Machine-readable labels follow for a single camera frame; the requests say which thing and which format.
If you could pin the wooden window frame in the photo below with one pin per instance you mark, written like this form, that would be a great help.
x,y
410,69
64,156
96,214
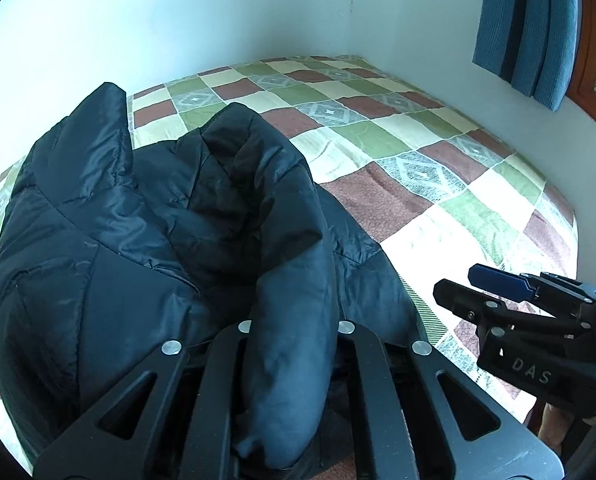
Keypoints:
x,y
590,50

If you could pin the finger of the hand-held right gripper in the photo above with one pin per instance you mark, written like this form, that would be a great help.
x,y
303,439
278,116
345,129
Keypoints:
x,y
495,282
465,300

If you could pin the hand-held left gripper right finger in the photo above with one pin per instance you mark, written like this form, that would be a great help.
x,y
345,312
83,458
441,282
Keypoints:
x,y
365,365

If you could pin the patchwork checkered bedspread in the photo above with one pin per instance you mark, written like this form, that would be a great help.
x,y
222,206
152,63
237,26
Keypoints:
x,y
403,160

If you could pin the black puffer jacket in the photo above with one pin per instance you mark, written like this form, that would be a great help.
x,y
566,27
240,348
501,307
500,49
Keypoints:
x,y
178,240

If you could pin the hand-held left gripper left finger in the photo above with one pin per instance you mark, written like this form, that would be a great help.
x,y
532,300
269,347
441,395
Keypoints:
x,y
225,365

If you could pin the blue curtain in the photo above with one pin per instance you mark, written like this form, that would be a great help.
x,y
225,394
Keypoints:
x,y
525,25

